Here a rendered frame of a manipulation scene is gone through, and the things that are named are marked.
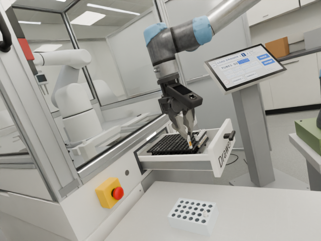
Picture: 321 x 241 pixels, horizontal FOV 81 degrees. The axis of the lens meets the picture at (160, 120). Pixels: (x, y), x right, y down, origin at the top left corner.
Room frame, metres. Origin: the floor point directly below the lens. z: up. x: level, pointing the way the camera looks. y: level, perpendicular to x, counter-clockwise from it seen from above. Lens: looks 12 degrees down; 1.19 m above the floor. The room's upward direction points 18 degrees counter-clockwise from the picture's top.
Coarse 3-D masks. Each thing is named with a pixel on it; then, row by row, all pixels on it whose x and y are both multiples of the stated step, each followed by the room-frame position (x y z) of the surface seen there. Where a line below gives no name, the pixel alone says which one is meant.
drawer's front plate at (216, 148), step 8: (224, 128) 0.69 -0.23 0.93; (232, 128) 0.78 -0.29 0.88; (216, 136) 0.63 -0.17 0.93; (216, 144) 0.59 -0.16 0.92; (224, 144) 0.65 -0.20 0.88; (232, 144) 0.73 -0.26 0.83; (208, 152) 0.56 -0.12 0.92; (216, 152) 0.57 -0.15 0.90; (224, 152) 0.63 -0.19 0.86; (216, 160) 0.56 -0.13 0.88; (224, 160) 0.61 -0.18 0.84; (216, 168) 0.55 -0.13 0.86; (216, 176) 0.55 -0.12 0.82
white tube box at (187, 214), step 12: (180, 204) 0.52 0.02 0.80; (192, 204) 0.51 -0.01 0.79; (204, 204) 0.49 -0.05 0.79; (168, 216) 0.48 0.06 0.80; (180, 216) 0.48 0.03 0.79; (192, 216) 0.45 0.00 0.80; (216, 216) 0.46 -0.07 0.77; (180, 228) 0.46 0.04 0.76; (192, 228) 0.43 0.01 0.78; (204, 228) 0.41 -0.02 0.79
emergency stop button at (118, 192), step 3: (114, 189) 0.55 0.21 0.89; (117, 189) 0.55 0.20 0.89; (120, 189) 0.55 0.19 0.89; (114, 192) 0.54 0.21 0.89; (117, 192) 0.54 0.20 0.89; (120, 192) 0.55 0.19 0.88; (123, 192) 0.56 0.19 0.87; (114, 195) 0.54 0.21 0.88; (117, 195) 0.54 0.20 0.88; (120, 195) 0.55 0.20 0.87; (117, 198) 0.54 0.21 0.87; (120, 198) 0.55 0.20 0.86
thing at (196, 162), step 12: (216, 132) 0.80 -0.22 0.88; (144, 156) 0.74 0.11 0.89; (156, 156) 0.70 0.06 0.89; (168, 156) 0.67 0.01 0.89; (180, 156) 0.64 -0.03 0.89; (192, 156) 0.61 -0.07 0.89; (204, 156) 0.59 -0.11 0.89; (144, 168) 0.75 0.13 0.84; (156, 168) 0.71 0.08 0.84; (168, 168) 0.68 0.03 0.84; (180, 168) 0.65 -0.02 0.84; (192, 168) 0.62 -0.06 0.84; (204, 168) 0.59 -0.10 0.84
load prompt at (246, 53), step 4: (244, 52) 1.50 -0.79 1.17; (248, 52) 1.49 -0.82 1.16; (232, 56) 1.47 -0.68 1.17; (236, 56) 1.47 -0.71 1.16; (240, 56) 1.47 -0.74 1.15; (244, 56) 1.47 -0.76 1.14; (220, 60) 1.46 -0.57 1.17; (224, 60) 1.45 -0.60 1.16; (228, 60) 1.45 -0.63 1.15; (232, 60) 1.45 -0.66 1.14; (216, 64) 1.43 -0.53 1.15; (220, 64) 1.43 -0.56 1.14
